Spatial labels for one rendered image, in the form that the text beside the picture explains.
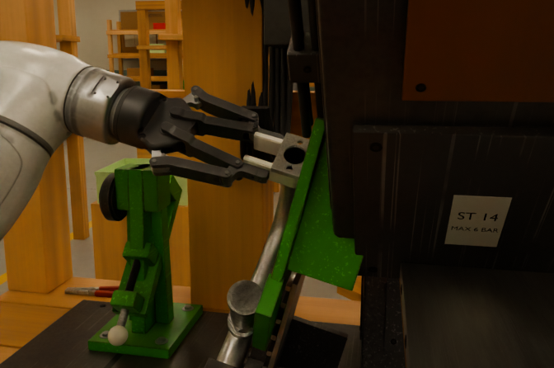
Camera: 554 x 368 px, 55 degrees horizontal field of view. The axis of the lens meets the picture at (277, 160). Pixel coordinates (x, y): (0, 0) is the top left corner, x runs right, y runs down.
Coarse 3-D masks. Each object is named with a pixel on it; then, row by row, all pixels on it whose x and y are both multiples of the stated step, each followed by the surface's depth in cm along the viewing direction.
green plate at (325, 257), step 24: (312, 144) 50; (312, 168) 50; (312, 192) 52; (288, 216) 52; (312, 216) 52; (288, 240) 52; (312, 240) 53; (336, 240) 52; (288, 264) 54; (312, 264) 53; (336, 264) 53; (360, 264) 52
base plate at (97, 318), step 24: (72, 312) 92; (96, 312) 92; (216, 312) 92; (48, 336) 83; (72, 336) 83; (192, 336) 83; (216, 336) 83; (24, 360) 77; (48, 360) 77; (72, 360) 77; (96, 360) 77; (120, 360) 77; (144, 360) 77; (168, 360) 77; (192, 360) 77; (360, 360) 77
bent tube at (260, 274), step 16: (288, 144) 62; (304, 144) 62; (288, 160) 65; (288, 176) 61; (288, 192) 66; (288, 208) 68; (272, 224) 70; (272, 240) 69; (272, 256) 68; (256, 272) 67; (224, 352) 61; (240, 352) 61
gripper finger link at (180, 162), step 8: (152, 160) 62; (160, 160) 62; (168, 160) 62; (176, 160) 62; (184, 160) 62; (176, 168) 62; (184, 168) 62; (192, 168) 61; (200, 168) 61; (208, 168) 61; (216, 168) 61; (224, 168) 62; (176, 176) 63; (184, 176) 63; (192, 176) 63; (200, 176) 62; (208, 176) 62; (216, 176) 61; (224, 176) 61; (216, 184) 63
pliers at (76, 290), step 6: (72, 288) 104; (78, 288) 104; (84, 288) 104; (90, 288) 103; (96, 288) 104; (102, 288) 104; (108, 288) 104; (114, 288) 104; (78, 294) 103; (84, 294) 103; (90, 294) 103; (96, 294) 102; (102, 294) 102; (108, 294) 102
